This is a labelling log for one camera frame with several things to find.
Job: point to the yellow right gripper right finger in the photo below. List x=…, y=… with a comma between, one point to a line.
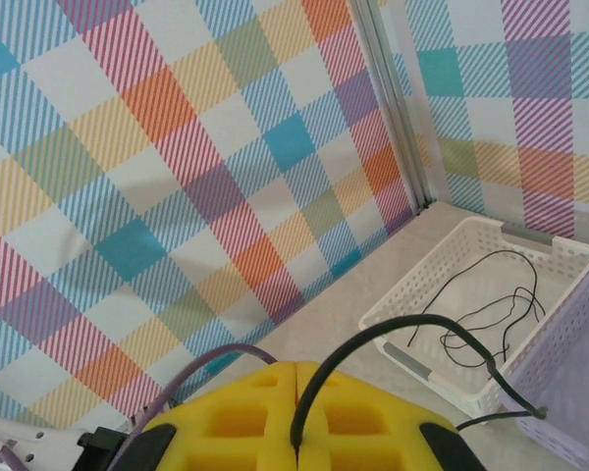
x=373, y=427

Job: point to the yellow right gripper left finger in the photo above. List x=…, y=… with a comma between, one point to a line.
x=226, y=432

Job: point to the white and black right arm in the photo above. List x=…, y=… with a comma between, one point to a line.
x=39, y=439

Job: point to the white perforated plastic basket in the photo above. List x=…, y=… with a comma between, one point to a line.
x=422, y=275

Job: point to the lilac perforated plastic basket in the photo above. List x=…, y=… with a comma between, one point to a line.
x=569, y=353

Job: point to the aluminium frame post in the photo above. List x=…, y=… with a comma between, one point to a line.
x=397, y=98

